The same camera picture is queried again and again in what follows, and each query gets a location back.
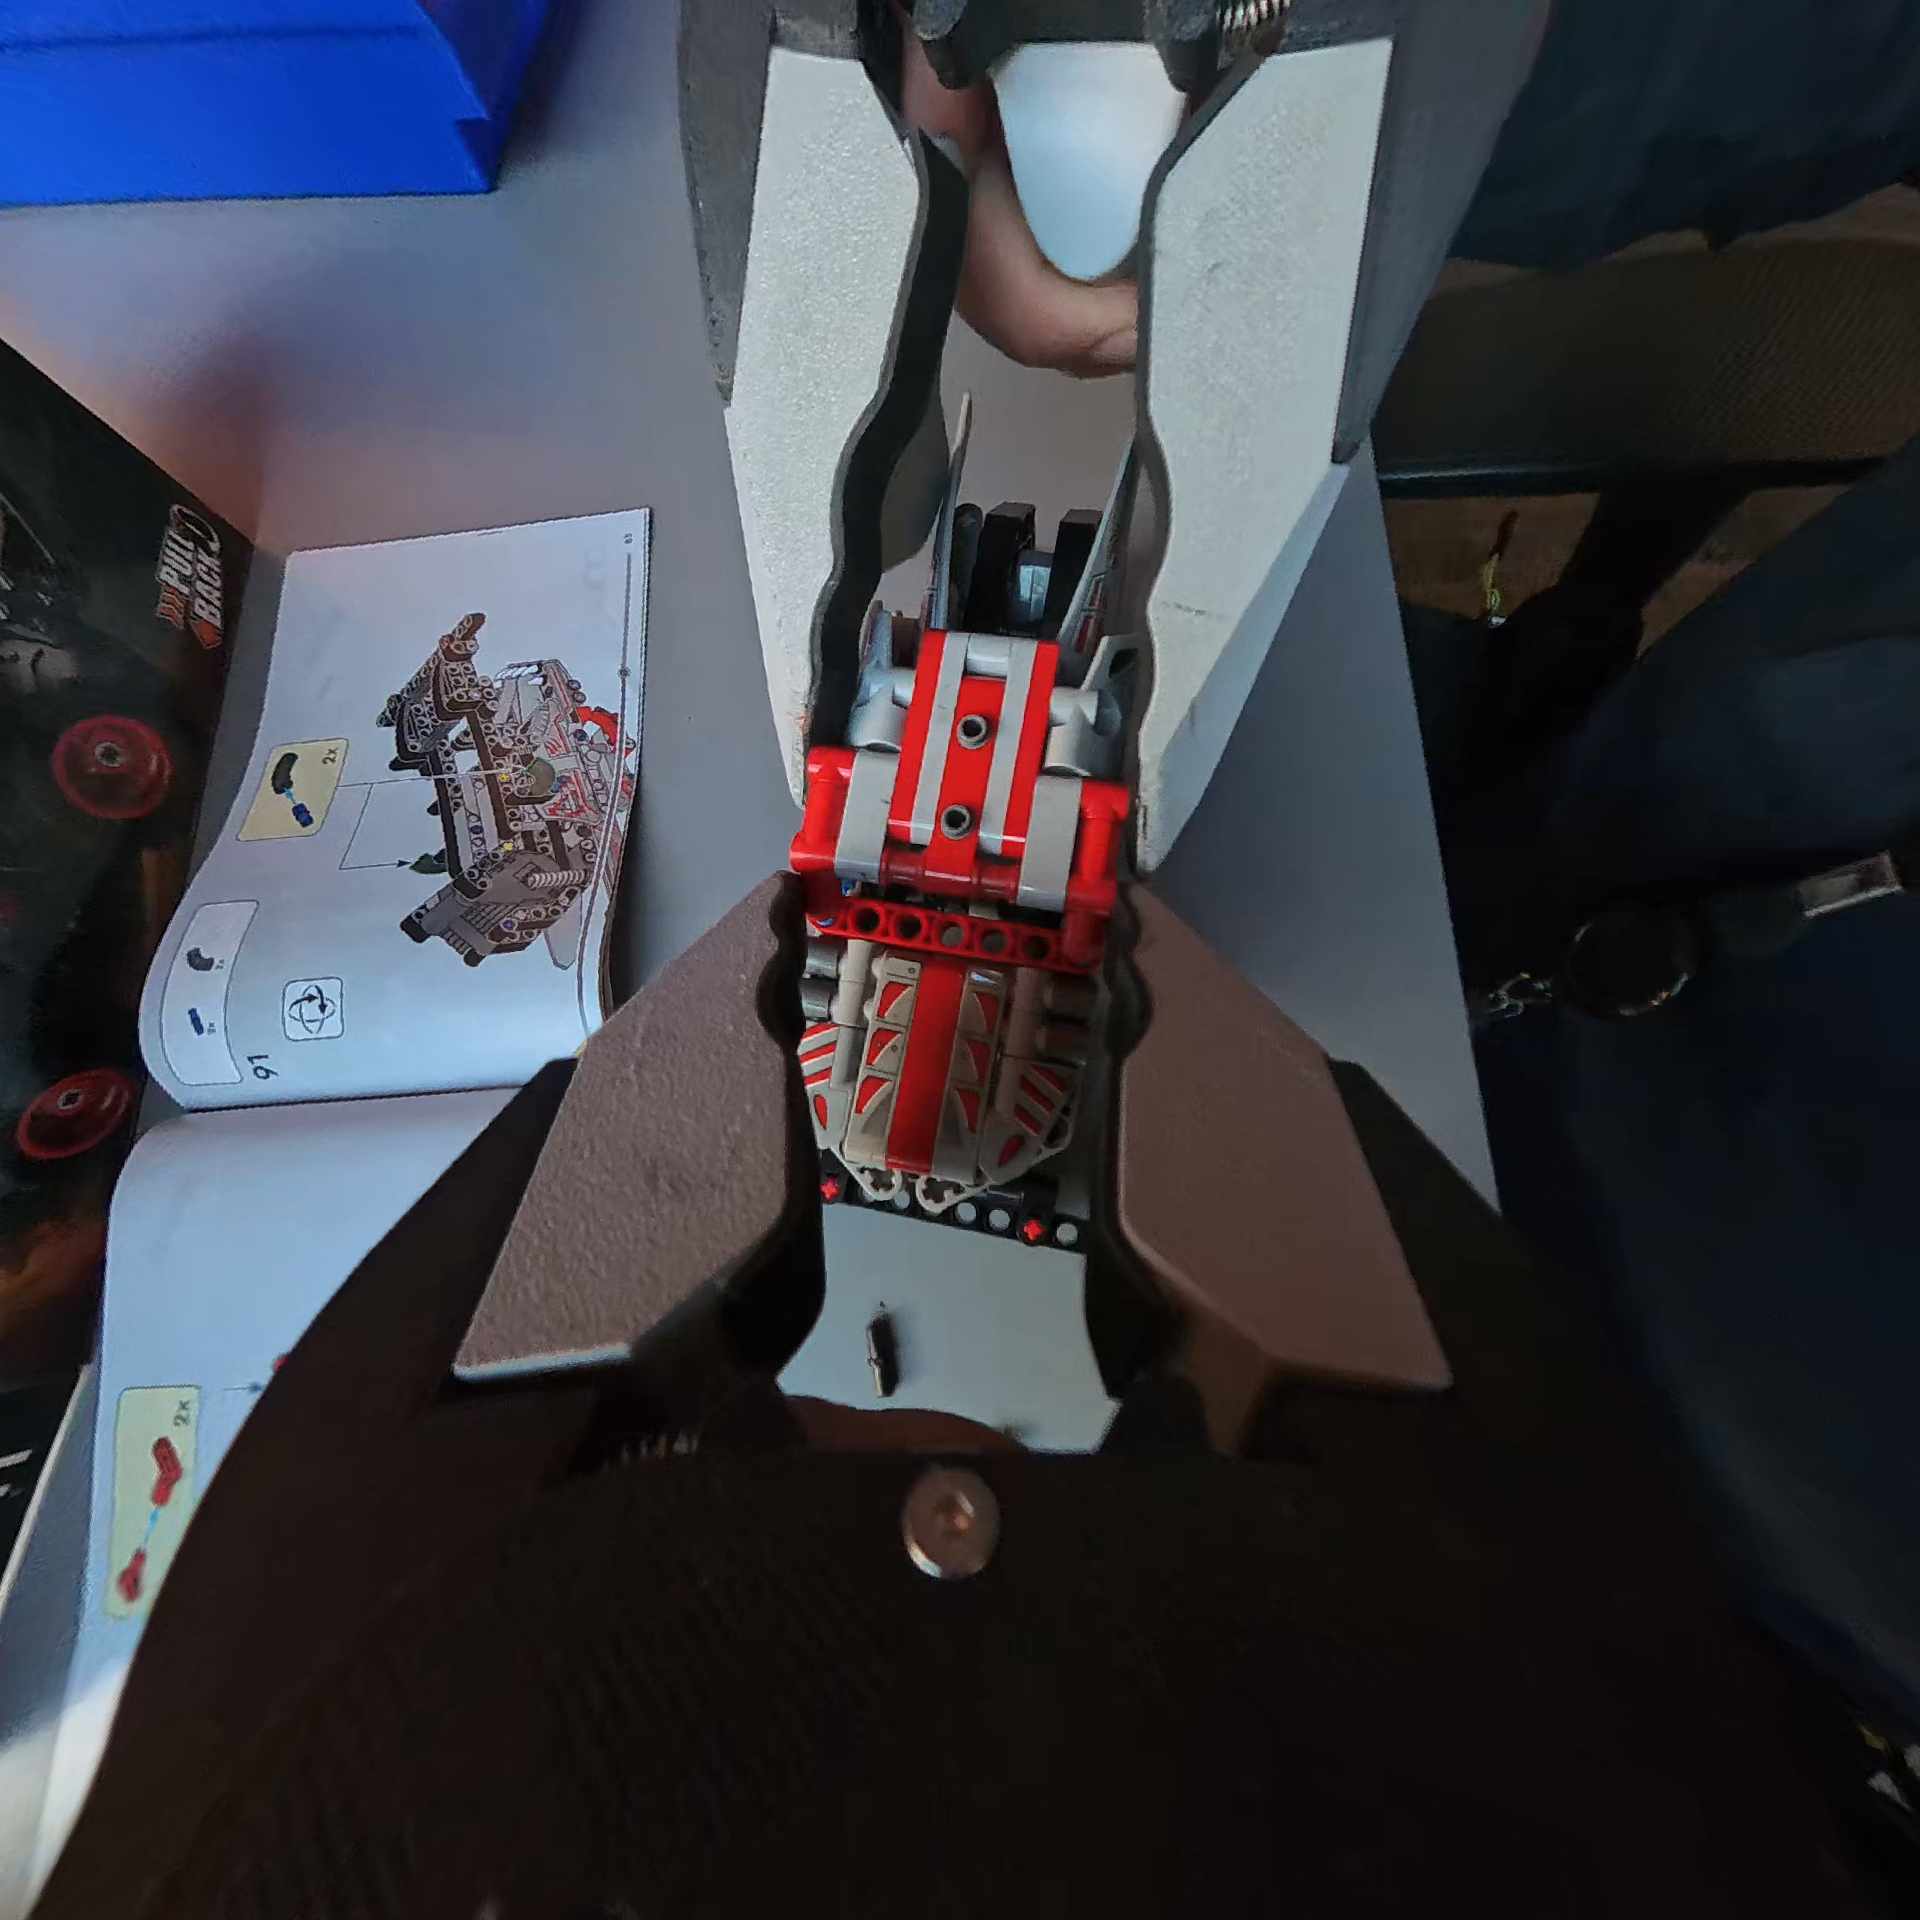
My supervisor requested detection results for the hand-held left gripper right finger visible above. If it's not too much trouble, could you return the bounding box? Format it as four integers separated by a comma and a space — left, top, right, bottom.
1091, 883, 1451, 1404

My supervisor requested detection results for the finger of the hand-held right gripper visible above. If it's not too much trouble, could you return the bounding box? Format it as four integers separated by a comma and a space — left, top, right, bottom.
1132, 31, 1455, 875
680, 0, 972, 811

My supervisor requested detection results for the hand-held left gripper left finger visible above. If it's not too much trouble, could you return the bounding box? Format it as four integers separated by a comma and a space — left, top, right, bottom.
456, 872, 831, 1379

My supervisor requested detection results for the red and grey lego car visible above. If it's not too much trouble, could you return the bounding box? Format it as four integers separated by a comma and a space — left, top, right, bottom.
787, 392, 1162, 1258

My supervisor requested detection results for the lego instruction booklet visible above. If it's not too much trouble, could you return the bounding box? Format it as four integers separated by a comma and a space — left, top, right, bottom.
29, 508, 656, 1920

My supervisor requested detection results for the black lego box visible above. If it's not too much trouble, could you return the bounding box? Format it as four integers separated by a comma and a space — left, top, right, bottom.
0, 336, 289, 1594

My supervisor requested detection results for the person's right hand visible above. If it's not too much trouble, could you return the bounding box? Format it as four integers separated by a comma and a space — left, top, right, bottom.
908, 76, 1144, 378

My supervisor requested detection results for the blue plastic bin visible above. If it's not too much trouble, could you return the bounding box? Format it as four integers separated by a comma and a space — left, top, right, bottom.
0, 0, 519, 209

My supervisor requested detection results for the black lanyard with metal clip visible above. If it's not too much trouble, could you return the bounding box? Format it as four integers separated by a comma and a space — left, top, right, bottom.
1476, 852, 1912, 1025

